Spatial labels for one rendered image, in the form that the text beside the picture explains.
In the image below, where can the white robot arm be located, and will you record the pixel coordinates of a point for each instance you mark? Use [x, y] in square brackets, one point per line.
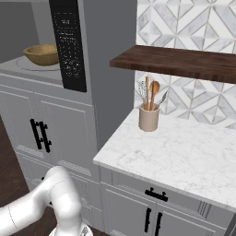
[61, 196]

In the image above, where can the grey cupboard door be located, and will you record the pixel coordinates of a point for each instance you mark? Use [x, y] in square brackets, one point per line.
[73, 129]
[15, 116]
[187, 224]
[126, 212]

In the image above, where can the grey microwave black control panel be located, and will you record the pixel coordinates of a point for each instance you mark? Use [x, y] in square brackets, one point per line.
[69, 46]

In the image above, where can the wooden bowl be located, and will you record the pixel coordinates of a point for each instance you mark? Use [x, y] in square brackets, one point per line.
[41, 55]

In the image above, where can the grey tall cabinet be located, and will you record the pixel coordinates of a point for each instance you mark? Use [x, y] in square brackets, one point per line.
[112, 92]

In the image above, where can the beige utensil pot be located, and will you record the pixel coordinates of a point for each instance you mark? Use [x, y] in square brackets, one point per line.
[148, 120]

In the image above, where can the metal whisk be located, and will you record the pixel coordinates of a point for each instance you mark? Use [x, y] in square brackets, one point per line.
[142, 90]

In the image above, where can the wooden spatula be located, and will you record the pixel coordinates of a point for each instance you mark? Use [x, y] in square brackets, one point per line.
[147, 92]

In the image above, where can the wooden spoon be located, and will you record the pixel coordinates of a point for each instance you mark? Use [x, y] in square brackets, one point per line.
[153, 90]

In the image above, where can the metal utensil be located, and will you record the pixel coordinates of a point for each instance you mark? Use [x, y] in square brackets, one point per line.
[162, 99]

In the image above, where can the dark wooden shelf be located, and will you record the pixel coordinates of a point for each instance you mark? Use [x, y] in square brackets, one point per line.
[178, 61]

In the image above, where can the grey drawer front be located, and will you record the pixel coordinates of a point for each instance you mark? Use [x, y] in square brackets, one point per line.
[184, 199]
[33, 167]

